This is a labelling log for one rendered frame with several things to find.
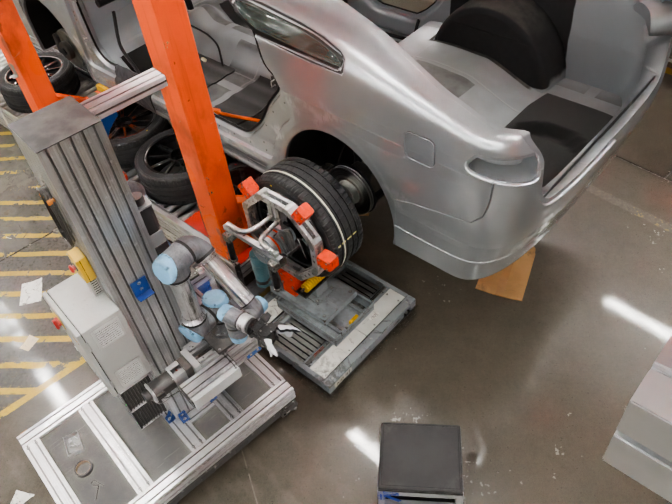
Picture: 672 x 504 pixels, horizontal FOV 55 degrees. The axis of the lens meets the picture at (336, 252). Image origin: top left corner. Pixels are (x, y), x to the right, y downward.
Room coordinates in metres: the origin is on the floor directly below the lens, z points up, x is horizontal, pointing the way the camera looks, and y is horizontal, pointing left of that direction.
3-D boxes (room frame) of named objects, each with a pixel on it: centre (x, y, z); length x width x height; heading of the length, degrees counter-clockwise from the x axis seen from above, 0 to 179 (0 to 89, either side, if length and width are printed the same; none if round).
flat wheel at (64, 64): (5.30, 2.45, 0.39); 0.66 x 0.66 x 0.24
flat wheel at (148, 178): (3.83, 1.04, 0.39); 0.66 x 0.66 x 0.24
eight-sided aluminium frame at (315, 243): (2.48, 0.27, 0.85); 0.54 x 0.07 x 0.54; 44
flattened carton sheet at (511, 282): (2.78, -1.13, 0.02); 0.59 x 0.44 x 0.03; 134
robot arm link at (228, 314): (1.67, 0.46, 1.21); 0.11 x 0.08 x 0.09; 52
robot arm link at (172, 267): (1.84, 0.67, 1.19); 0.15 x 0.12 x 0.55; 142
